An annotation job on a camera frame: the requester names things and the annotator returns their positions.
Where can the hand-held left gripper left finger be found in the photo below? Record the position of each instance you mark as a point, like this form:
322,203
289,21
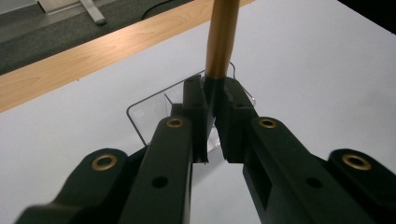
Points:
168,161

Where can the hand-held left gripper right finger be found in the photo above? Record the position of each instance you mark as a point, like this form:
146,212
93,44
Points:
280,161

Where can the clear acrylic organizer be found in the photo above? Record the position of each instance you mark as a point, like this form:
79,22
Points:
149,112

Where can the black pen with gold end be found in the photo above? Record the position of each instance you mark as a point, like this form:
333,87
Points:
221,37

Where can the wooden table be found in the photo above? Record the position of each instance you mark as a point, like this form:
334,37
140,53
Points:
93,56

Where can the white desk frame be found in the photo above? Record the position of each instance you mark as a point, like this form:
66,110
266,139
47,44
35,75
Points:
91,11

